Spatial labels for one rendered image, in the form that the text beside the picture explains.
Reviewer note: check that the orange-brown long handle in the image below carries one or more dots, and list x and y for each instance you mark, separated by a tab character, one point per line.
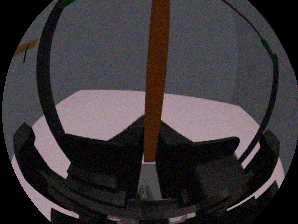
156	75

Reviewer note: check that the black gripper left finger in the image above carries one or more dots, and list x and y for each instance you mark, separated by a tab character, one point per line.
122	154

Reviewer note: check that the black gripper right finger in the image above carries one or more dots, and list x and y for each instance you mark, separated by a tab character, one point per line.
175	155

